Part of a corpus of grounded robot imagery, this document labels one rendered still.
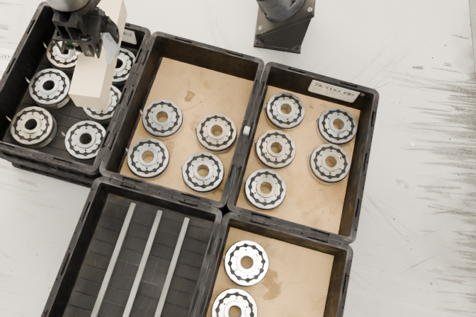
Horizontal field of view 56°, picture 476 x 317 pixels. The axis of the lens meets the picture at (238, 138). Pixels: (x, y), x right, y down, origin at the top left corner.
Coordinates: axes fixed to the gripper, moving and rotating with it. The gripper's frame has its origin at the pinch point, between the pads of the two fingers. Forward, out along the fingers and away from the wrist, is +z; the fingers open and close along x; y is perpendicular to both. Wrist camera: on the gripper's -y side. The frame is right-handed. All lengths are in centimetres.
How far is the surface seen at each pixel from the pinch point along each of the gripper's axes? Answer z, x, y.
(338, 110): 23, 57, -3
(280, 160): 23, 43, 13
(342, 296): 16, 58, 43
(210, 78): 25.9, 22.8, -9.5
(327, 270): 26, 57, 37
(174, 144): 25.8, 16.0, 10.6
